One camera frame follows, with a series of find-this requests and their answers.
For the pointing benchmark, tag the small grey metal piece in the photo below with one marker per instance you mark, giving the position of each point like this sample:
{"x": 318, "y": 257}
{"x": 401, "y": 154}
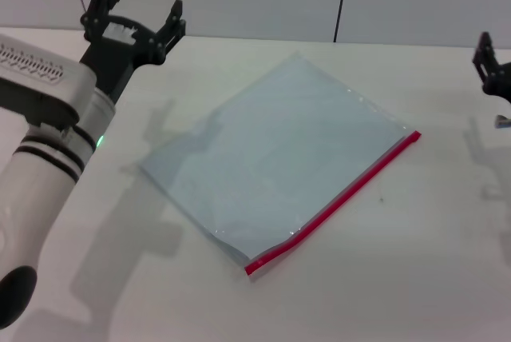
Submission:
{"x": 503, "y": 122}

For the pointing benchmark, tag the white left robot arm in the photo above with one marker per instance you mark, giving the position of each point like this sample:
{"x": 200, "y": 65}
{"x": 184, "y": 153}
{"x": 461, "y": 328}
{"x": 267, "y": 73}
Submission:
{"x": 44, "y": 182}

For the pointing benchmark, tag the clear document bag red zipper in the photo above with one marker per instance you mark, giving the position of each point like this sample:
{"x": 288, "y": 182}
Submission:
{"x": 279, "y": 150}

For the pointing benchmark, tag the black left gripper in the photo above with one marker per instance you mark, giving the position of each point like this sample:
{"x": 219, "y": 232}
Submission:
{"x": 120, "y": 54}

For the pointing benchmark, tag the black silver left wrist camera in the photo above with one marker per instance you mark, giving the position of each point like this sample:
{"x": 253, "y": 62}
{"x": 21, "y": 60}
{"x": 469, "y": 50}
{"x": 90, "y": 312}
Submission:
{"x": 40, "y": 78}

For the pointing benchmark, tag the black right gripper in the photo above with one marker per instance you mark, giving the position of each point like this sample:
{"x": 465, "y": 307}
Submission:
{"x": 499, "y": 82}

